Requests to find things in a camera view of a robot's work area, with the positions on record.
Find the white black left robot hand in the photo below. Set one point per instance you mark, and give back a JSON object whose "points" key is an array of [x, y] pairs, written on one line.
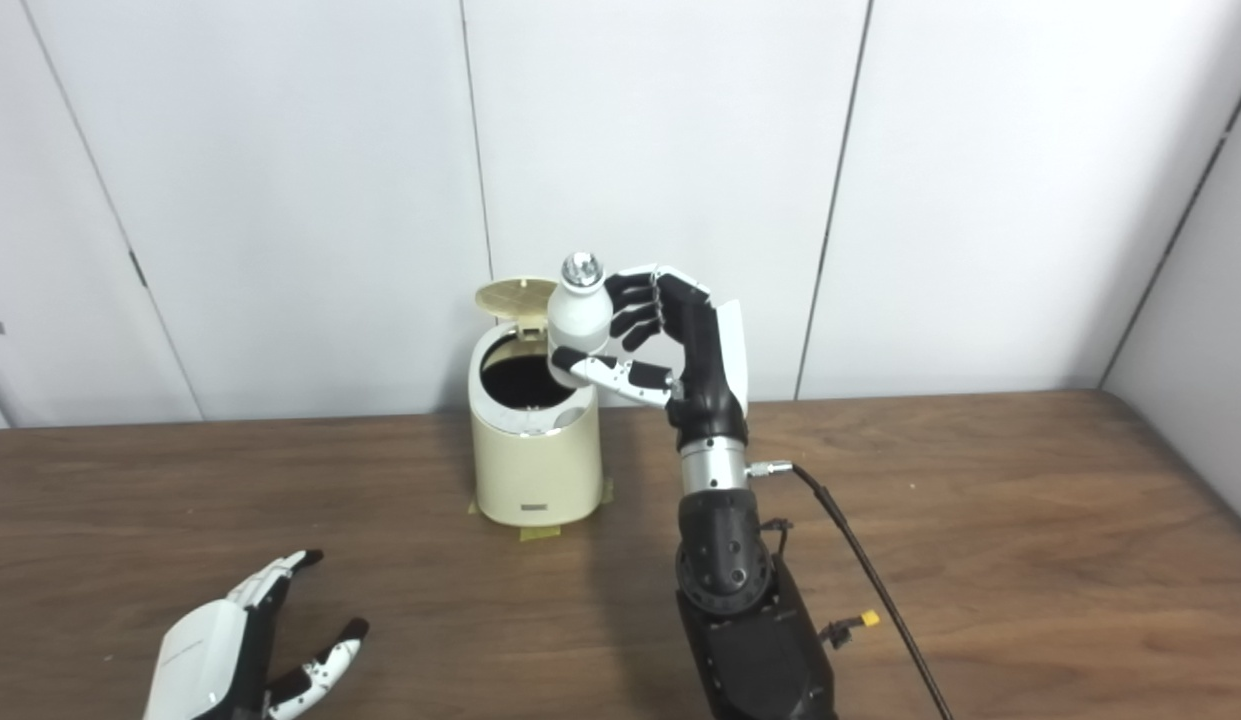
{"points": [[205, 660]]}

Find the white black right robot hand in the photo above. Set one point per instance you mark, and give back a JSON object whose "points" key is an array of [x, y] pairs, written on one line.
{"points": [[705, 370]]}

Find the small white plastic bottle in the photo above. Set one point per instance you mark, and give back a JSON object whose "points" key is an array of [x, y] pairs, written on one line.
{"points": [[578, 315]]}

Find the cream-colored lidded bin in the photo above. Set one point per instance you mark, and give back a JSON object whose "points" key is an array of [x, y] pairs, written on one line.
{"points": [[535, 470]]}

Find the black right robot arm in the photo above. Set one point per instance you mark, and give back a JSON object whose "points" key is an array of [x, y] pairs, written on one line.
{"points": [[745, 630]]}

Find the long yellow tape piece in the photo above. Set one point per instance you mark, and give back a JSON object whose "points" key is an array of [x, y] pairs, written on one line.
{"points": [[540, 533]]}

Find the black wall panel clip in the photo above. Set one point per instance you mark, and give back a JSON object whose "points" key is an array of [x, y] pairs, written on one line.
{"points": [[137, 268]]}

